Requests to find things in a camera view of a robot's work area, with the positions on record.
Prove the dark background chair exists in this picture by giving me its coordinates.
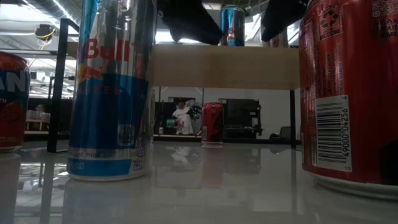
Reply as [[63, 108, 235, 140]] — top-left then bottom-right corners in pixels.
[[269, 126, 292, 141]]

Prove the red Coca-Cola can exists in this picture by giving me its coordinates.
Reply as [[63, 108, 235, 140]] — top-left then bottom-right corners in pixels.
[[298, 0, 398, 200], [201, 101, 224, 147]]

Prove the wooden background table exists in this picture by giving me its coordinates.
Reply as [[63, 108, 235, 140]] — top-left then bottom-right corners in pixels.
[[24, 110, 52, 131]]

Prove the person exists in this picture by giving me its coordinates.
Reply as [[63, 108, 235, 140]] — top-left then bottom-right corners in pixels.
[[172, 96, 195, 135]]

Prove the dark background cabinet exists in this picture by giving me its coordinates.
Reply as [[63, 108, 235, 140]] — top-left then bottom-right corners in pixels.
[[154, 101, 175, 135]]

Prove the blue silver Red Bull can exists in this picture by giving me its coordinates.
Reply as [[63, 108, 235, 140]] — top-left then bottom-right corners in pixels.
[[219, 5, 246, 47], [67, 0, 158, 182]]

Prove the black metal shelf leg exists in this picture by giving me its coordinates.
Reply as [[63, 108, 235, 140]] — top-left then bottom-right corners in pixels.
[[46, 17, 80, 154], [289, 89, 297, 149]]

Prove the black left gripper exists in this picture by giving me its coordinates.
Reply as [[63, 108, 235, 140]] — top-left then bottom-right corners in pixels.
[[157, 0, 223, 46]]

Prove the red can with blue band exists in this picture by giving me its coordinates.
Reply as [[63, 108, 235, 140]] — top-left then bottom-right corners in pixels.
[[0, 51, 31, 153]]

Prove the black background cabinet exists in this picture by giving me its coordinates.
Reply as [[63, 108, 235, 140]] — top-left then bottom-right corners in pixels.
[[221, 98, 264, 140]]

